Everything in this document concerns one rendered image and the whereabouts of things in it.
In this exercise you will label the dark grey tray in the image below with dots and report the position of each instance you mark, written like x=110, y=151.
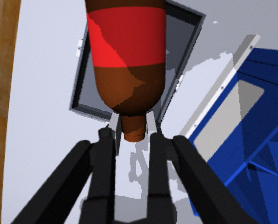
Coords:
x=182, y=27

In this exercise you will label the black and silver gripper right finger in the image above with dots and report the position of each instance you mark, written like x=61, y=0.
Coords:
x=212, y=200

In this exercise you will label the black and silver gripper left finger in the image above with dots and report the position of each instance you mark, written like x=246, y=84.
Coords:
x=54, y=200

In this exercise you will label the brown bottle with red label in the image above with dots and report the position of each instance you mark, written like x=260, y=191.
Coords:
x=128, y=47

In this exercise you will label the blue divided crate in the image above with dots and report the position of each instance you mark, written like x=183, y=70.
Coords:
x=239, y=125

